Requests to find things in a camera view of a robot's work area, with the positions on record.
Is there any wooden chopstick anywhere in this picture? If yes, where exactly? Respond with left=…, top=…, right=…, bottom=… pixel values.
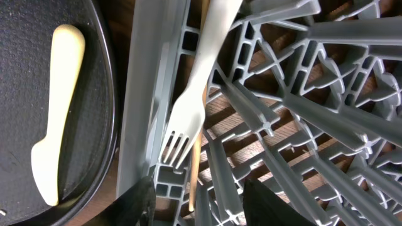
left=188, top=0, right=210, bottom=212

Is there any grey dishwasher rack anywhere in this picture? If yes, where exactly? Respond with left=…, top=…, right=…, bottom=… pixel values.
left=116, top=1, right=401, bottom=225

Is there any round black serving tray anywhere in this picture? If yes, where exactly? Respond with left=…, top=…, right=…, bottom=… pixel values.
left=1, top=0, right=117, bottom=225

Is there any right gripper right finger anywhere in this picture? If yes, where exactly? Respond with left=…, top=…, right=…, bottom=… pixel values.
left=242, top=179, right=315, bottom=226

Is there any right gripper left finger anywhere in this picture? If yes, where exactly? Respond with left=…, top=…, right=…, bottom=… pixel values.
left=84, top=176, right=156, bottom=226

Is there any yellow plastic knife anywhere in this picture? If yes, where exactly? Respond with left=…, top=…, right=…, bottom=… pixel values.
left=31, top=24, right=85, bottom=206

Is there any white plastic fork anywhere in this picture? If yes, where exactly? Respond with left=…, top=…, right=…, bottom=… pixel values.
left=159, top=0, right=242, bottom=168

